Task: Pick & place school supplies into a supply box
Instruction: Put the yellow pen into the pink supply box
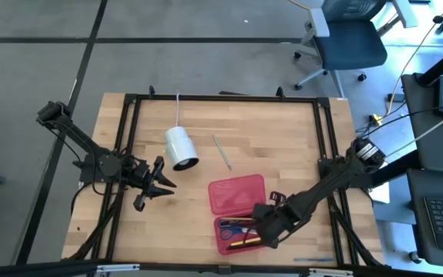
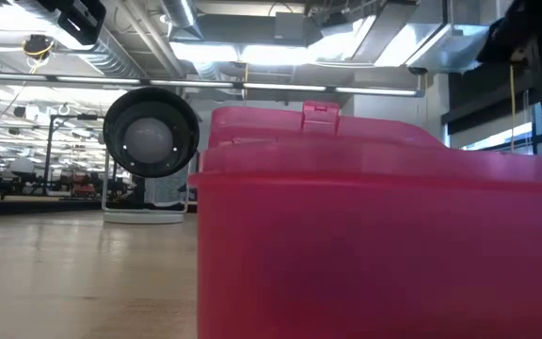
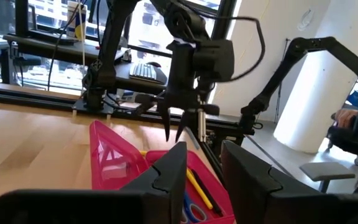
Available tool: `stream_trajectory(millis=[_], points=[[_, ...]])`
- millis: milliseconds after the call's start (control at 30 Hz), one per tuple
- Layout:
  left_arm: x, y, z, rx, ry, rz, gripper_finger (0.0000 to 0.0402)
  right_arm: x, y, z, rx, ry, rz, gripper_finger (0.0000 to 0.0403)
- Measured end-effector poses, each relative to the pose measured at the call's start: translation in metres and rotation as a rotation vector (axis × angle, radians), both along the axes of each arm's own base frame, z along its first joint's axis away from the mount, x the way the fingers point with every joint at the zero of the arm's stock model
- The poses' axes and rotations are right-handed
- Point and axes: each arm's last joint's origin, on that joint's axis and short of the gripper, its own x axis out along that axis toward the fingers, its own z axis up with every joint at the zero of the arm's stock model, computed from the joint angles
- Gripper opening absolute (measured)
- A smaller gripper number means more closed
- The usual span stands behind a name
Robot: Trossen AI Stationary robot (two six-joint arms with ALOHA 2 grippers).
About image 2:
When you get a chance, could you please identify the pink-red plastic supply box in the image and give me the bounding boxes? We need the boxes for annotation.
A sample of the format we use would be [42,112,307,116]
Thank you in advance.
[187,100,542,339]

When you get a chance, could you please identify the grey ceiling box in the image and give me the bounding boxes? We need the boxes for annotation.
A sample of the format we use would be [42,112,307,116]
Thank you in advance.
[273,10,307,42]

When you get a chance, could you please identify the round black lamp on stand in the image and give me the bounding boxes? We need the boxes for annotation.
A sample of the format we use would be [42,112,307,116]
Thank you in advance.
[101,86,201,226]

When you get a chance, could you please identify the black metal stand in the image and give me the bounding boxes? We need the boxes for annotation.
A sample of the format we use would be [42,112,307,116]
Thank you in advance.
[41,111,106,198]

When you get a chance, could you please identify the white-backed chair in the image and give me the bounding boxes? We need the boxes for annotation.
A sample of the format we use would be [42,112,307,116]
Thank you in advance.
[8,156,38,177]

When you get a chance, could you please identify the long ceiling light bar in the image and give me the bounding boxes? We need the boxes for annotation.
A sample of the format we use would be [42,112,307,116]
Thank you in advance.
[0,71,426,99]

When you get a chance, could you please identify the yellow cable coil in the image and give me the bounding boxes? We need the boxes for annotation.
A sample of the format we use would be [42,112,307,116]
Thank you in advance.
[21,33,56,63]

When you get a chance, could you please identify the silver round air duct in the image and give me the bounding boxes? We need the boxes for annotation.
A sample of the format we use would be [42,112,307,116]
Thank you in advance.
[159,0,202,42]

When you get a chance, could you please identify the silver rectangular air duct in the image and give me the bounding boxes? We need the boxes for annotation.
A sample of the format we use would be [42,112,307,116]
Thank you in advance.
[373,0,542,75]

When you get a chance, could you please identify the black table frame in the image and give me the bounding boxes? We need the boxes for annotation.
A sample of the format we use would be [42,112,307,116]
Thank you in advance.
[0,198,104,218]

